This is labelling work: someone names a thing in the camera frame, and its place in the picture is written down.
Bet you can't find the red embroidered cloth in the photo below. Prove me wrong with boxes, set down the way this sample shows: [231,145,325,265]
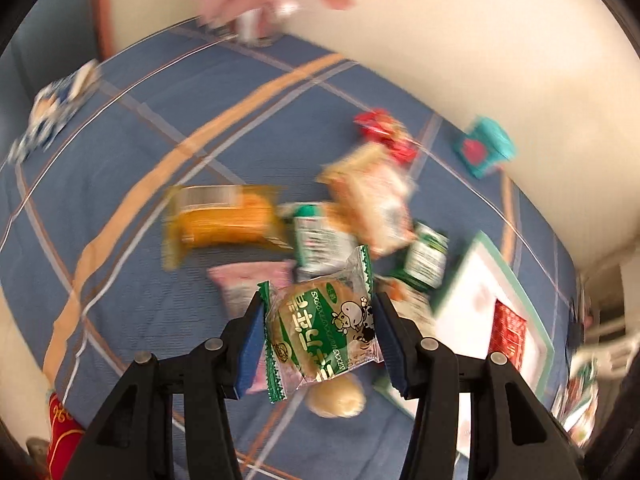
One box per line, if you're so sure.
[47,392,86,480]

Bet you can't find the clear snack packet green edges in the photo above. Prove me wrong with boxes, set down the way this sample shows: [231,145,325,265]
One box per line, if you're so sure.
[257,245,376,405]

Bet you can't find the glass vase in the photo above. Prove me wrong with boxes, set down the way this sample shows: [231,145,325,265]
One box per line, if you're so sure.
[235,0,301,46]

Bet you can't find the green white drink-print packet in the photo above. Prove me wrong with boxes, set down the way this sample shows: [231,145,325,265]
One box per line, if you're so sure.
[287,202,361,281]

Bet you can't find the white cardboard box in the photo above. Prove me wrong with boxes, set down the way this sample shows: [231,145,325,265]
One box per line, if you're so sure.
[372,230,557,461]

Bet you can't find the brown wooden frame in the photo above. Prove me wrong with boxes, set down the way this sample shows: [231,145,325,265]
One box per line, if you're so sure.
[92,0,118,63]

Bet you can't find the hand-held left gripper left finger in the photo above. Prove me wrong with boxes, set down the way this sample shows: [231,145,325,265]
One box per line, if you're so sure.
[65,290,268,480]

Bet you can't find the yellow bread packet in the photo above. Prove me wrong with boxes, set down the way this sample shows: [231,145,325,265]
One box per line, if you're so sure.
[162,184,293,271]

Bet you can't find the dark green biscuit packet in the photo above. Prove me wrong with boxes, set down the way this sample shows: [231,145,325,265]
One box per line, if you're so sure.
[395,222,450,291]

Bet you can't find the blue white packet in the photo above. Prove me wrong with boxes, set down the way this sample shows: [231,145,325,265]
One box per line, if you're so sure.
[7,59,103,163]

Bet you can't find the pink snack packet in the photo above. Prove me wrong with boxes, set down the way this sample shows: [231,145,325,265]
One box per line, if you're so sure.
[207,259,296,393]

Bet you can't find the teal toy house box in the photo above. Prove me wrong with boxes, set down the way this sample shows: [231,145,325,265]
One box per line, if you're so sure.
[454,116,517,180]

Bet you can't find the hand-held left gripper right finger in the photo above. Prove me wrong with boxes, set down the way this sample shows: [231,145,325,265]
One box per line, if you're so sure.
[372,290,586,480]

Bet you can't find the round bun clear packet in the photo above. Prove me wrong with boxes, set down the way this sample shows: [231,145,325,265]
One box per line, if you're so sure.
[305,372,366,418]

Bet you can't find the white plastic chair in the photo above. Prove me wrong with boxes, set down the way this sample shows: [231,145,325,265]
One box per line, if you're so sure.
[575,260,640,381]

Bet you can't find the orange white barcode snack packet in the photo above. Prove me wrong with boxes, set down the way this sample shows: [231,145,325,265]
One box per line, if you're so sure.
[317,142,418,260]

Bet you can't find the pile of colourful packets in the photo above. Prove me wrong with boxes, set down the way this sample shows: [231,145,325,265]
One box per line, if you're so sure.
[555,360,601,448]

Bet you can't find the red white snack packet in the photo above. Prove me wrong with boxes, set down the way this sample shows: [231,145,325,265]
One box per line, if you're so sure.
[487,300,527,376]

